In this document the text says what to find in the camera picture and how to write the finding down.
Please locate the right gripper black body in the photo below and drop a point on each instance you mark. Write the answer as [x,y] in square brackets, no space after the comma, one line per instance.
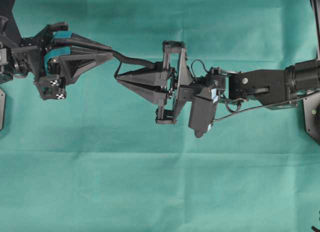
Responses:
[183,84]

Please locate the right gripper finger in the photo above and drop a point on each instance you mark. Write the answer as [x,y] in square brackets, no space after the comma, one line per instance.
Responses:
[156,76]
[154,92]

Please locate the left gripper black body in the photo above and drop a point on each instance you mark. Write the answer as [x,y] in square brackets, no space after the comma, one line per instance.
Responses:
[38,55]

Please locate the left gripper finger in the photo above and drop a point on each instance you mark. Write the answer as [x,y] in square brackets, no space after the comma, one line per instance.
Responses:
[70,38]
[70,62]

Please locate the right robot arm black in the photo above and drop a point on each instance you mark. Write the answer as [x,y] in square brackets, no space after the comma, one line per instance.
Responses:
[272,88]

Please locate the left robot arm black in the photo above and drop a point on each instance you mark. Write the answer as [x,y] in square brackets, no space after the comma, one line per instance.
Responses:
[6,62]

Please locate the green table cloth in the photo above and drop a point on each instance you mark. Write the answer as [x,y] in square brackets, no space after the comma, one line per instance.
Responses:
[98,162]

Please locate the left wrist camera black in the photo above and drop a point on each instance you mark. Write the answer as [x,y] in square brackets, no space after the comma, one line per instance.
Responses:
[10,17]

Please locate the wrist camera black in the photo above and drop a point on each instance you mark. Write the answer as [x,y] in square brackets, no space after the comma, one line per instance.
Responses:
[203,110]
[10,17]

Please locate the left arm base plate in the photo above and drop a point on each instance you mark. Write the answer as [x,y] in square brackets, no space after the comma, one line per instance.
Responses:
[2,108]

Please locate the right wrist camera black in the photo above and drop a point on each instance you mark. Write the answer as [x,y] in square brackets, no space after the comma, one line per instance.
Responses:
[203,110]

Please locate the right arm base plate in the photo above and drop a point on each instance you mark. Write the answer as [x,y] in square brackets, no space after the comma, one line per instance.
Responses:
[311,109]

